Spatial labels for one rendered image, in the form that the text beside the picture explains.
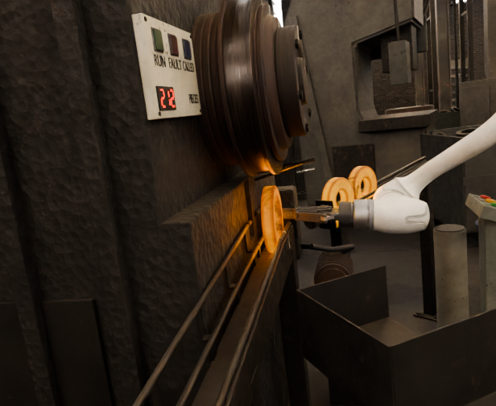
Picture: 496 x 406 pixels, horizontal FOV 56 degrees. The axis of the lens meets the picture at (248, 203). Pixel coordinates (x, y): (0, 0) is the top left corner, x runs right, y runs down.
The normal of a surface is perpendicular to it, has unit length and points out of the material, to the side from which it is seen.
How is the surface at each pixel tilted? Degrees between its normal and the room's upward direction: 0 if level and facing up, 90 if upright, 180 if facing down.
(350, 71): 90
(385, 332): 5
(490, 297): 90
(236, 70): 82
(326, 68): 90
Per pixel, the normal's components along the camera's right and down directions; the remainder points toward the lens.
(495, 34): -0.21, 0.21
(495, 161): 0.05, 0.18
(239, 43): -0.24, -0.20
